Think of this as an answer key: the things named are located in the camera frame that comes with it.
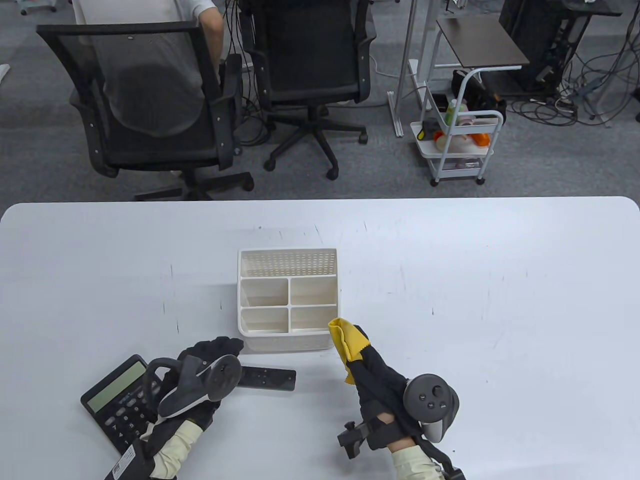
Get person's right hand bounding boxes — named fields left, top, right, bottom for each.
left=346, top=325, right=422, bottom=451

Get person's left hand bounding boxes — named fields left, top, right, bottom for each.
left=149, top=337, right=245, bottom=437

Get yellow cleaning cloth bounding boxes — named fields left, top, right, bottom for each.
left=328, top=318, right=372, bottom=385

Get black remote control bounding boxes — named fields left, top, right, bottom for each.
left=239, top=366, right=297, bottom=392

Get black calculator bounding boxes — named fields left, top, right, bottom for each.
left=80, top=354, right=166, bottom=458

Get white plastic organizer basket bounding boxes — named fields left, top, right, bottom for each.
left=237, top=248, right=342, bottom=352

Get black labelled sensor box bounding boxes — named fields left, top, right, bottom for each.
left=104, top=440, right=156, bottom=480

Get white rolling cart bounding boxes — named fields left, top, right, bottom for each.
left=411, top=67, right=505, bottom=187

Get white metal desk leg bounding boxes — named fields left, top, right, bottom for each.
left=387, top=0, right=436, bottom=138

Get black bag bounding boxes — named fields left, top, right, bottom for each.
left=451, top=69, right=507, bottom=126

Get black padded office chair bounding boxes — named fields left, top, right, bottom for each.
left=239, top=0, right=377, bottom=181

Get black mesh office chair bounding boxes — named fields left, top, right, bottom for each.
left=36, top=22, right=255, bottom=201

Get brown top side table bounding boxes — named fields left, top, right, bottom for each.
left=425, top=14, right=531, bottom=116

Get black computer tower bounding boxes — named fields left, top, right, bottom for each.
left=499, top=0, right=591, bottom=96

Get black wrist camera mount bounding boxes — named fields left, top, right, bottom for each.
left=337, top=421, right=396, bottom=460

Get black floor cables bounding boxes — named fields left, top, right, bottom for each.
left=225, top=0, right=277, bottom=147

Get tangle of black cables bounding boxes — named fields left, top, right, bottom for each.
left=507, top=20, right=640, bottom=130

